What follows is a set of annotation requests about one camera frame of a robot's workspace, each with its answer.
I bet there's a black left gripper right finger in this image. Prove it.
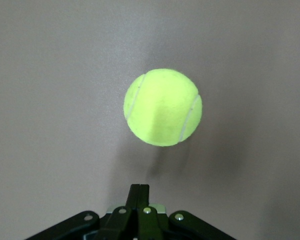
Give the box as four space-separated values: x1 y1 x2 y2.
139 184 238 240

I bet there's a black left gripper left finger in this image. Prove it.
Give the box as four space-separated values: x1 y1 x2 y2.
27 184 141 240

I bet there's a yellow-green tennis ball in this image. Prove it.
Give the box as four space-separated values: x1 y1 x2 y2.
123 67 203 148

